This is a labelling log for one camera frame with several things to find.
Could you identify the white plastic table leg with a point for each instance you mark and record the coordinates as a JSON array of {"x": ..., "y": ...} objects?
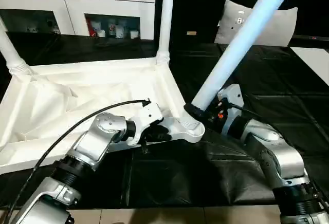
[
  {"x": 241, "y": 39},
  {"x": 11, "y": 53},
  {"x": 165, "y": 18}
]

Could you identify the white plastic table top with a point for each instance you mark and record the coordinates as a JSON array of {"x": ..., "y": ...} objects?
[{"x": 77, "y": 90}]

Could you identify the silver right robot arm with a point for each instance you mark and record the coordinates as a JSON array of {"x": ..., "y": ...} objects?
[{"x": 272, "y": 152}]

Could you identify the black work mat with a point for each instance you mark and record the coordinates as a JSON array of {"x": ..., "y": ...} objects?
[{"x": 288, "y": 90}]

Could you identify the small yellow label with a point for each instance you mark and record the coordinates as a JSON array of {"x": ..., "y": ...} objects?
[{"x": 191, "y": 33}]

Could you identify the grey pillow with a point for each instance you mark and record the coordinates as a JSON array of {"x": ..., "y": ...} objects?
[{"x": 280, "y": 26}]

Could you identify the white cabinet with glass doors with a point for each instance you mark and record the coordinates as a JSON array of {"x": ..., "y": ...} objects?
[{"x": 51, "y": 5}]

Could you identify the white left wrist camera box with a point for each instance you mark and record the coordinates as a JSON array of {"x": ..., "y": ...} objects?
[{"x": 149, "y": 116}]

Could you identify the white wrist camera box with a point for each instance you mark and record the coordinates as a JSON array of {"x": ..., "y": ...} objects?
[
  {"x": 231, "y": 93},
  {"x": 149, "y": 116}
]

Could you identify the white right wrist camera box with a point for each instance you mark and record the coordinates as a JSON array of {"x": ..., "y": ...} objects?
[{"x": 231, "y": 93}]

